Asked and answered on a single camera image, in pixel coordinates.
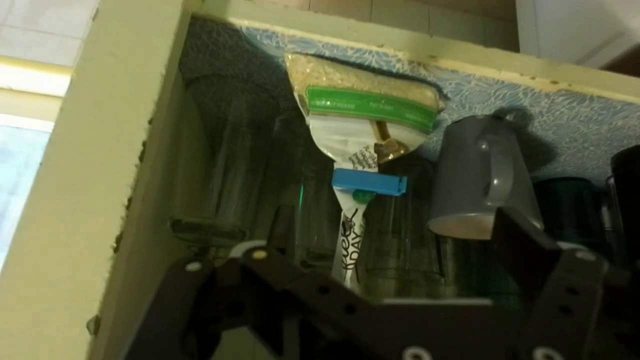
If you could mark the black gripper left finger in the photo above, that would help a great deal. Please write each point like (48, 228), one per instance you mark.
(293, 312)

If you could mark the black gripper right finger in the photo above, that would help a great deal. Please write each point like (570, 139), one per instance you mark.
(581, 304)

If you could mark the white and green pack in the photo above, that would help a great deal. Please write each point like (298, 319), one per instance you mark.
(361, 120)

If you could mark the open upper cabinet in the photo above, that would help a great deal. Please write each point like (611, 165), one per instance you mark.
(129, 153)

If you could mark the dark green glass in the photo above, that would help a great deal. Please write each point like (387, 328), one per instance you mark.
(572, 213)

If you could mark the grey ceramic mug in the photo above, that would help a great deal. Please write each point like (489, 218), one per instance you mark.
(478, 171)

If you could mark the clear drinking glass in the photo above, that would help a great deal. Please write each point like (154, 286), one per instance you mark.
(238, 119)

